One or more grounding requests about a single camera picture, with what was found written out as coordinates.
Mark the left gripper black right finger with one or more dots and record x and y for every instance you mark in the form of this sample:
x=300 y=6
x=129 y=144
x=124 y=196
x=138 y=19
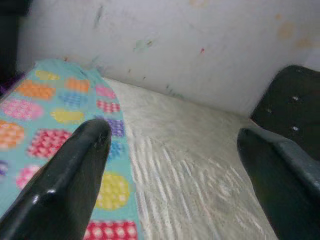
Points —
x=280 y=180

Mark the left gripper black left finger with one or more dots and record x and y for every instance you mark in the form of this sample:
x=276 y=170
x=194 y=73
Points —
x=62 y=185

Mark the teal blanket with coloured patches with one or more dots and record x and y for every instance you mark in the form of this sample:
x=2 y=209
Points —
x=62 y=125

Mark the black tufted headboard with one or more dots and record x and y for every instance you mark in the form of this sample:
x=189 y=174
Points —
x=292 y=110

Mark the grey quilted mattress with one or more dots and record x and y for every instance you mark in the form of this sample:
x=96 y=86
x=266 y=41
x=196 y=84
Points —
x=190 y=170

